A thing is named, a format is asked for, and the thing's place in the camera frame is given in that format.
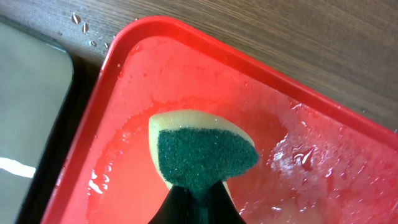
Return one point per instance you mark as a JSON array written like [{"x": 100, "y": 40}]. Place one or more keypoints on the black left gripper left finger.
[{"x": 175, "y": 209}]

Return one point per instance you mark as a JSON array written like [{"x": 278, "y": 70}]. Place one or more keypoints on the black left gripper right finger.
[{"x": 221, "y": 209}]

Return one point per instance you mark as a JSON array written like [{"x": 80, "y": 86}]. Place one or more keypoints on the green yellow sponge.
[{"x": 194, "y": 150}]

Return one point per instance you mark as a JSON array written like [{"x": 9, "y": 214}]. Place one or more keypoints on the red plastic tray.
[{"x": 319, "y": 162}]

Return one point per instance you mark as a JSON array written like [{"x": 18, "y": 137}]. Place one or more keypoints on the black water tray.
[{"x": 39, "y": 85}]

